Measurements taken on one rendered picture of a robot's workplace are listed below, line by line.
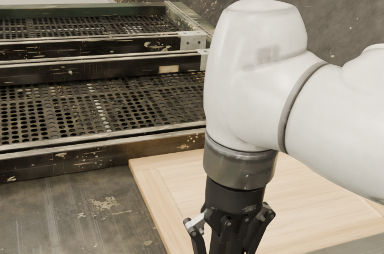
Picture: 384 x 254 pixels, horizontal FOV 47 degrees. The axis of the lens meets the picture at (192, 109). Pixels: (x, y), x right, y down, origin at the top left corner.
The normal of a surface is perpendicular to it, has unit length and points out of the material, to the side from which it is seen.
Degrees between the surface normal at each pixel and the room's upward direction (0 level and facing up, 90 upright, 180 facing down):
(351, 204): 58
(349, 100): 22
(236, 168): 63
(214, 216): 90
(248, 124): 53
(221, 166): 46
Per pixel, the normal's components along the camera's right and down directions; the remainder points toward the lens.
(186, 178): 0.08, -0.88
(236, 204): -0.04, 0.45
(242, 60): -0.42, 0.32
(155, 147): 0.37, 0.45
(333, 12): -0.74, -0.39
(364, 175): -0.65, 0.48
